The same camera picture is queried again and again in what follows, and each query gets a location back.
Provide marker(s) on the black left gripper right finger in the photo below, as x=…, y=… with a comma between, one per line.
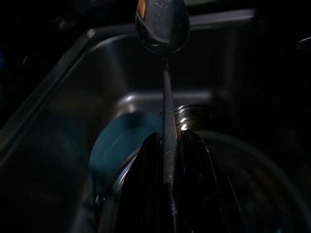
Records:
x=201, y=194

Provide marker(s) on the teal bowl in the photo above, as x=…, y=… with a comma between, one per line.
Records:
x=114, y=145

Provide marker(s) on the steel pot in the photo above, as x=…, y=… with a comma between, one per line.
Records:
x=194, y=116

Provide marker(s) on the stainless steel sink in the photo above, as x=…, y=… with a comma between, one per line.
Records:
x=73, y=97

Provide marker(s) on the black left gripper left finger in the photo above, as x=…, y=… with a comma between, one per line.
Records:
x=143, y=189

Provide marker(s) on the metal spoon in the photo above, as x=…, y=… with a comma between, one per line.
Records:
x=162, y=24

